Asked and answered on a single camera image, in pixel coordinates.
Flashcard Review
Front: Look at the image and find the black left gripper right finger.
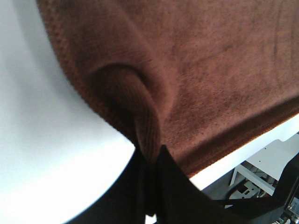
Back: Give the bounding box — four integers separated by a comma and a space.
157, 145, 299, 224

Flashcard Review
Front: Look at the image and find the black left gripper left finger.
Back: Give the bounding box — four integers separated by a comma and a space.
67, 148, 155, 224

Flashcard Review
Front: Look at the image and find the brown towel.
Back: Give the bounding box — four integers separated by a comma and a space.
37, 0, 299, 176

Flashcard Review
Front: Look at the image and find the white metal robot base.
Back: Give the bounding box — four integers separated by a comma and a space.
229, 134, 299, 195

